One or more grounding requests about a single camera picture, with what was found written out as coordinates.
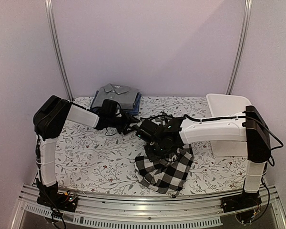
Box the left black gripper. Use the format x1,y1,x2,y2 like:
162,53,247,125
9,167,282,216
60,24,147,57
108,112,140,135

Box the black white checkered shirt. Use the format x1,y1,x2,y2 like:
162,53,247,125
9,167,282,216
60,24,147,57
135,148,194,198

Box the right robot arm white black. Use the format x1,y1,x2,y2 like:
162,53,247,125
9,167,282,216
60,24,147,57
140,105,284,208

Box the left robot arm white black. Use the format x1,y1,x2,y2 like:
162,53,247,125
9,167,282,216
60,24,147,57
33,95,139,207

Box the folded blue checkered shirt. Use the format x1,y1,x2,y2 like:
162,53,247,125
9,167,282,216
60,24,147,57
90,91,142,115

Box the folded grey polo shirt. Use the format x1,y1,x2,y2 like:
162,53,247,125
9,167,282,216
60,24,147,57
92,83,139,110

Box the floral patterned table cloth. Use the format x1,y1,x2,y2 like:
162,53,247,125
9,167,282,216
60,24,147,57
55,109,248,196

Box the white plastic basket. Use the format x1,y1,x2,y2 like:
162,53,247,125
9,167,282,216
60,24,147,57
206,94,251,157

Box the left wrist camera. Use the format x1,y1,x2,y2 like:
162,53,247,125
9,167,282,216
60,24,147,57
99,99,118,118

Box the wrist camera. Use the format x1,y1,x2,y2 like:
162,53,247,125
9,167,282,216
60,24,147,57
99,99,118,118
135,119,164,142

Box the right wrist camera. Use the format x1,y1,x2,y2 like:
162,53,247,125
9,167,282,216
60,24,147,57
135,119,164,142

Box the aluminium front rail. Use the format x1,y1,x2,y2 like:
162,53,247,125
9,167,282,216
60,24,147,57
10,183,286,229

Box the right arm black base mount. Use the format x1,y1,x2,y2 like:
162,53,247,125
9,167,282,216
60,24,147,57
220,191,262,213

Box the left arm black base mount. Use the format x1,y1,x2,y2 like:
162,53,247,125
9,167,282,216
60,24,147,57
37,190,78,212

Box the right aluminium frame post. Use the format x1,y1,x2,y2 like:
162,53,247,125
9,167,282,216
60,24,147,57
225,0,253,95

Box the aluminium frame post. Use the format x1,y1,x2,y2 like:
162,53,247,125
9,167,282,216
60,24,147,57
225,0,253,95
44,0,74,101

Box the left aluminium frame post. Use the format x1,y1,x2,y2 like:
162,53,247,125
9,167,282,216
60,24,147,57
44,0,74,101

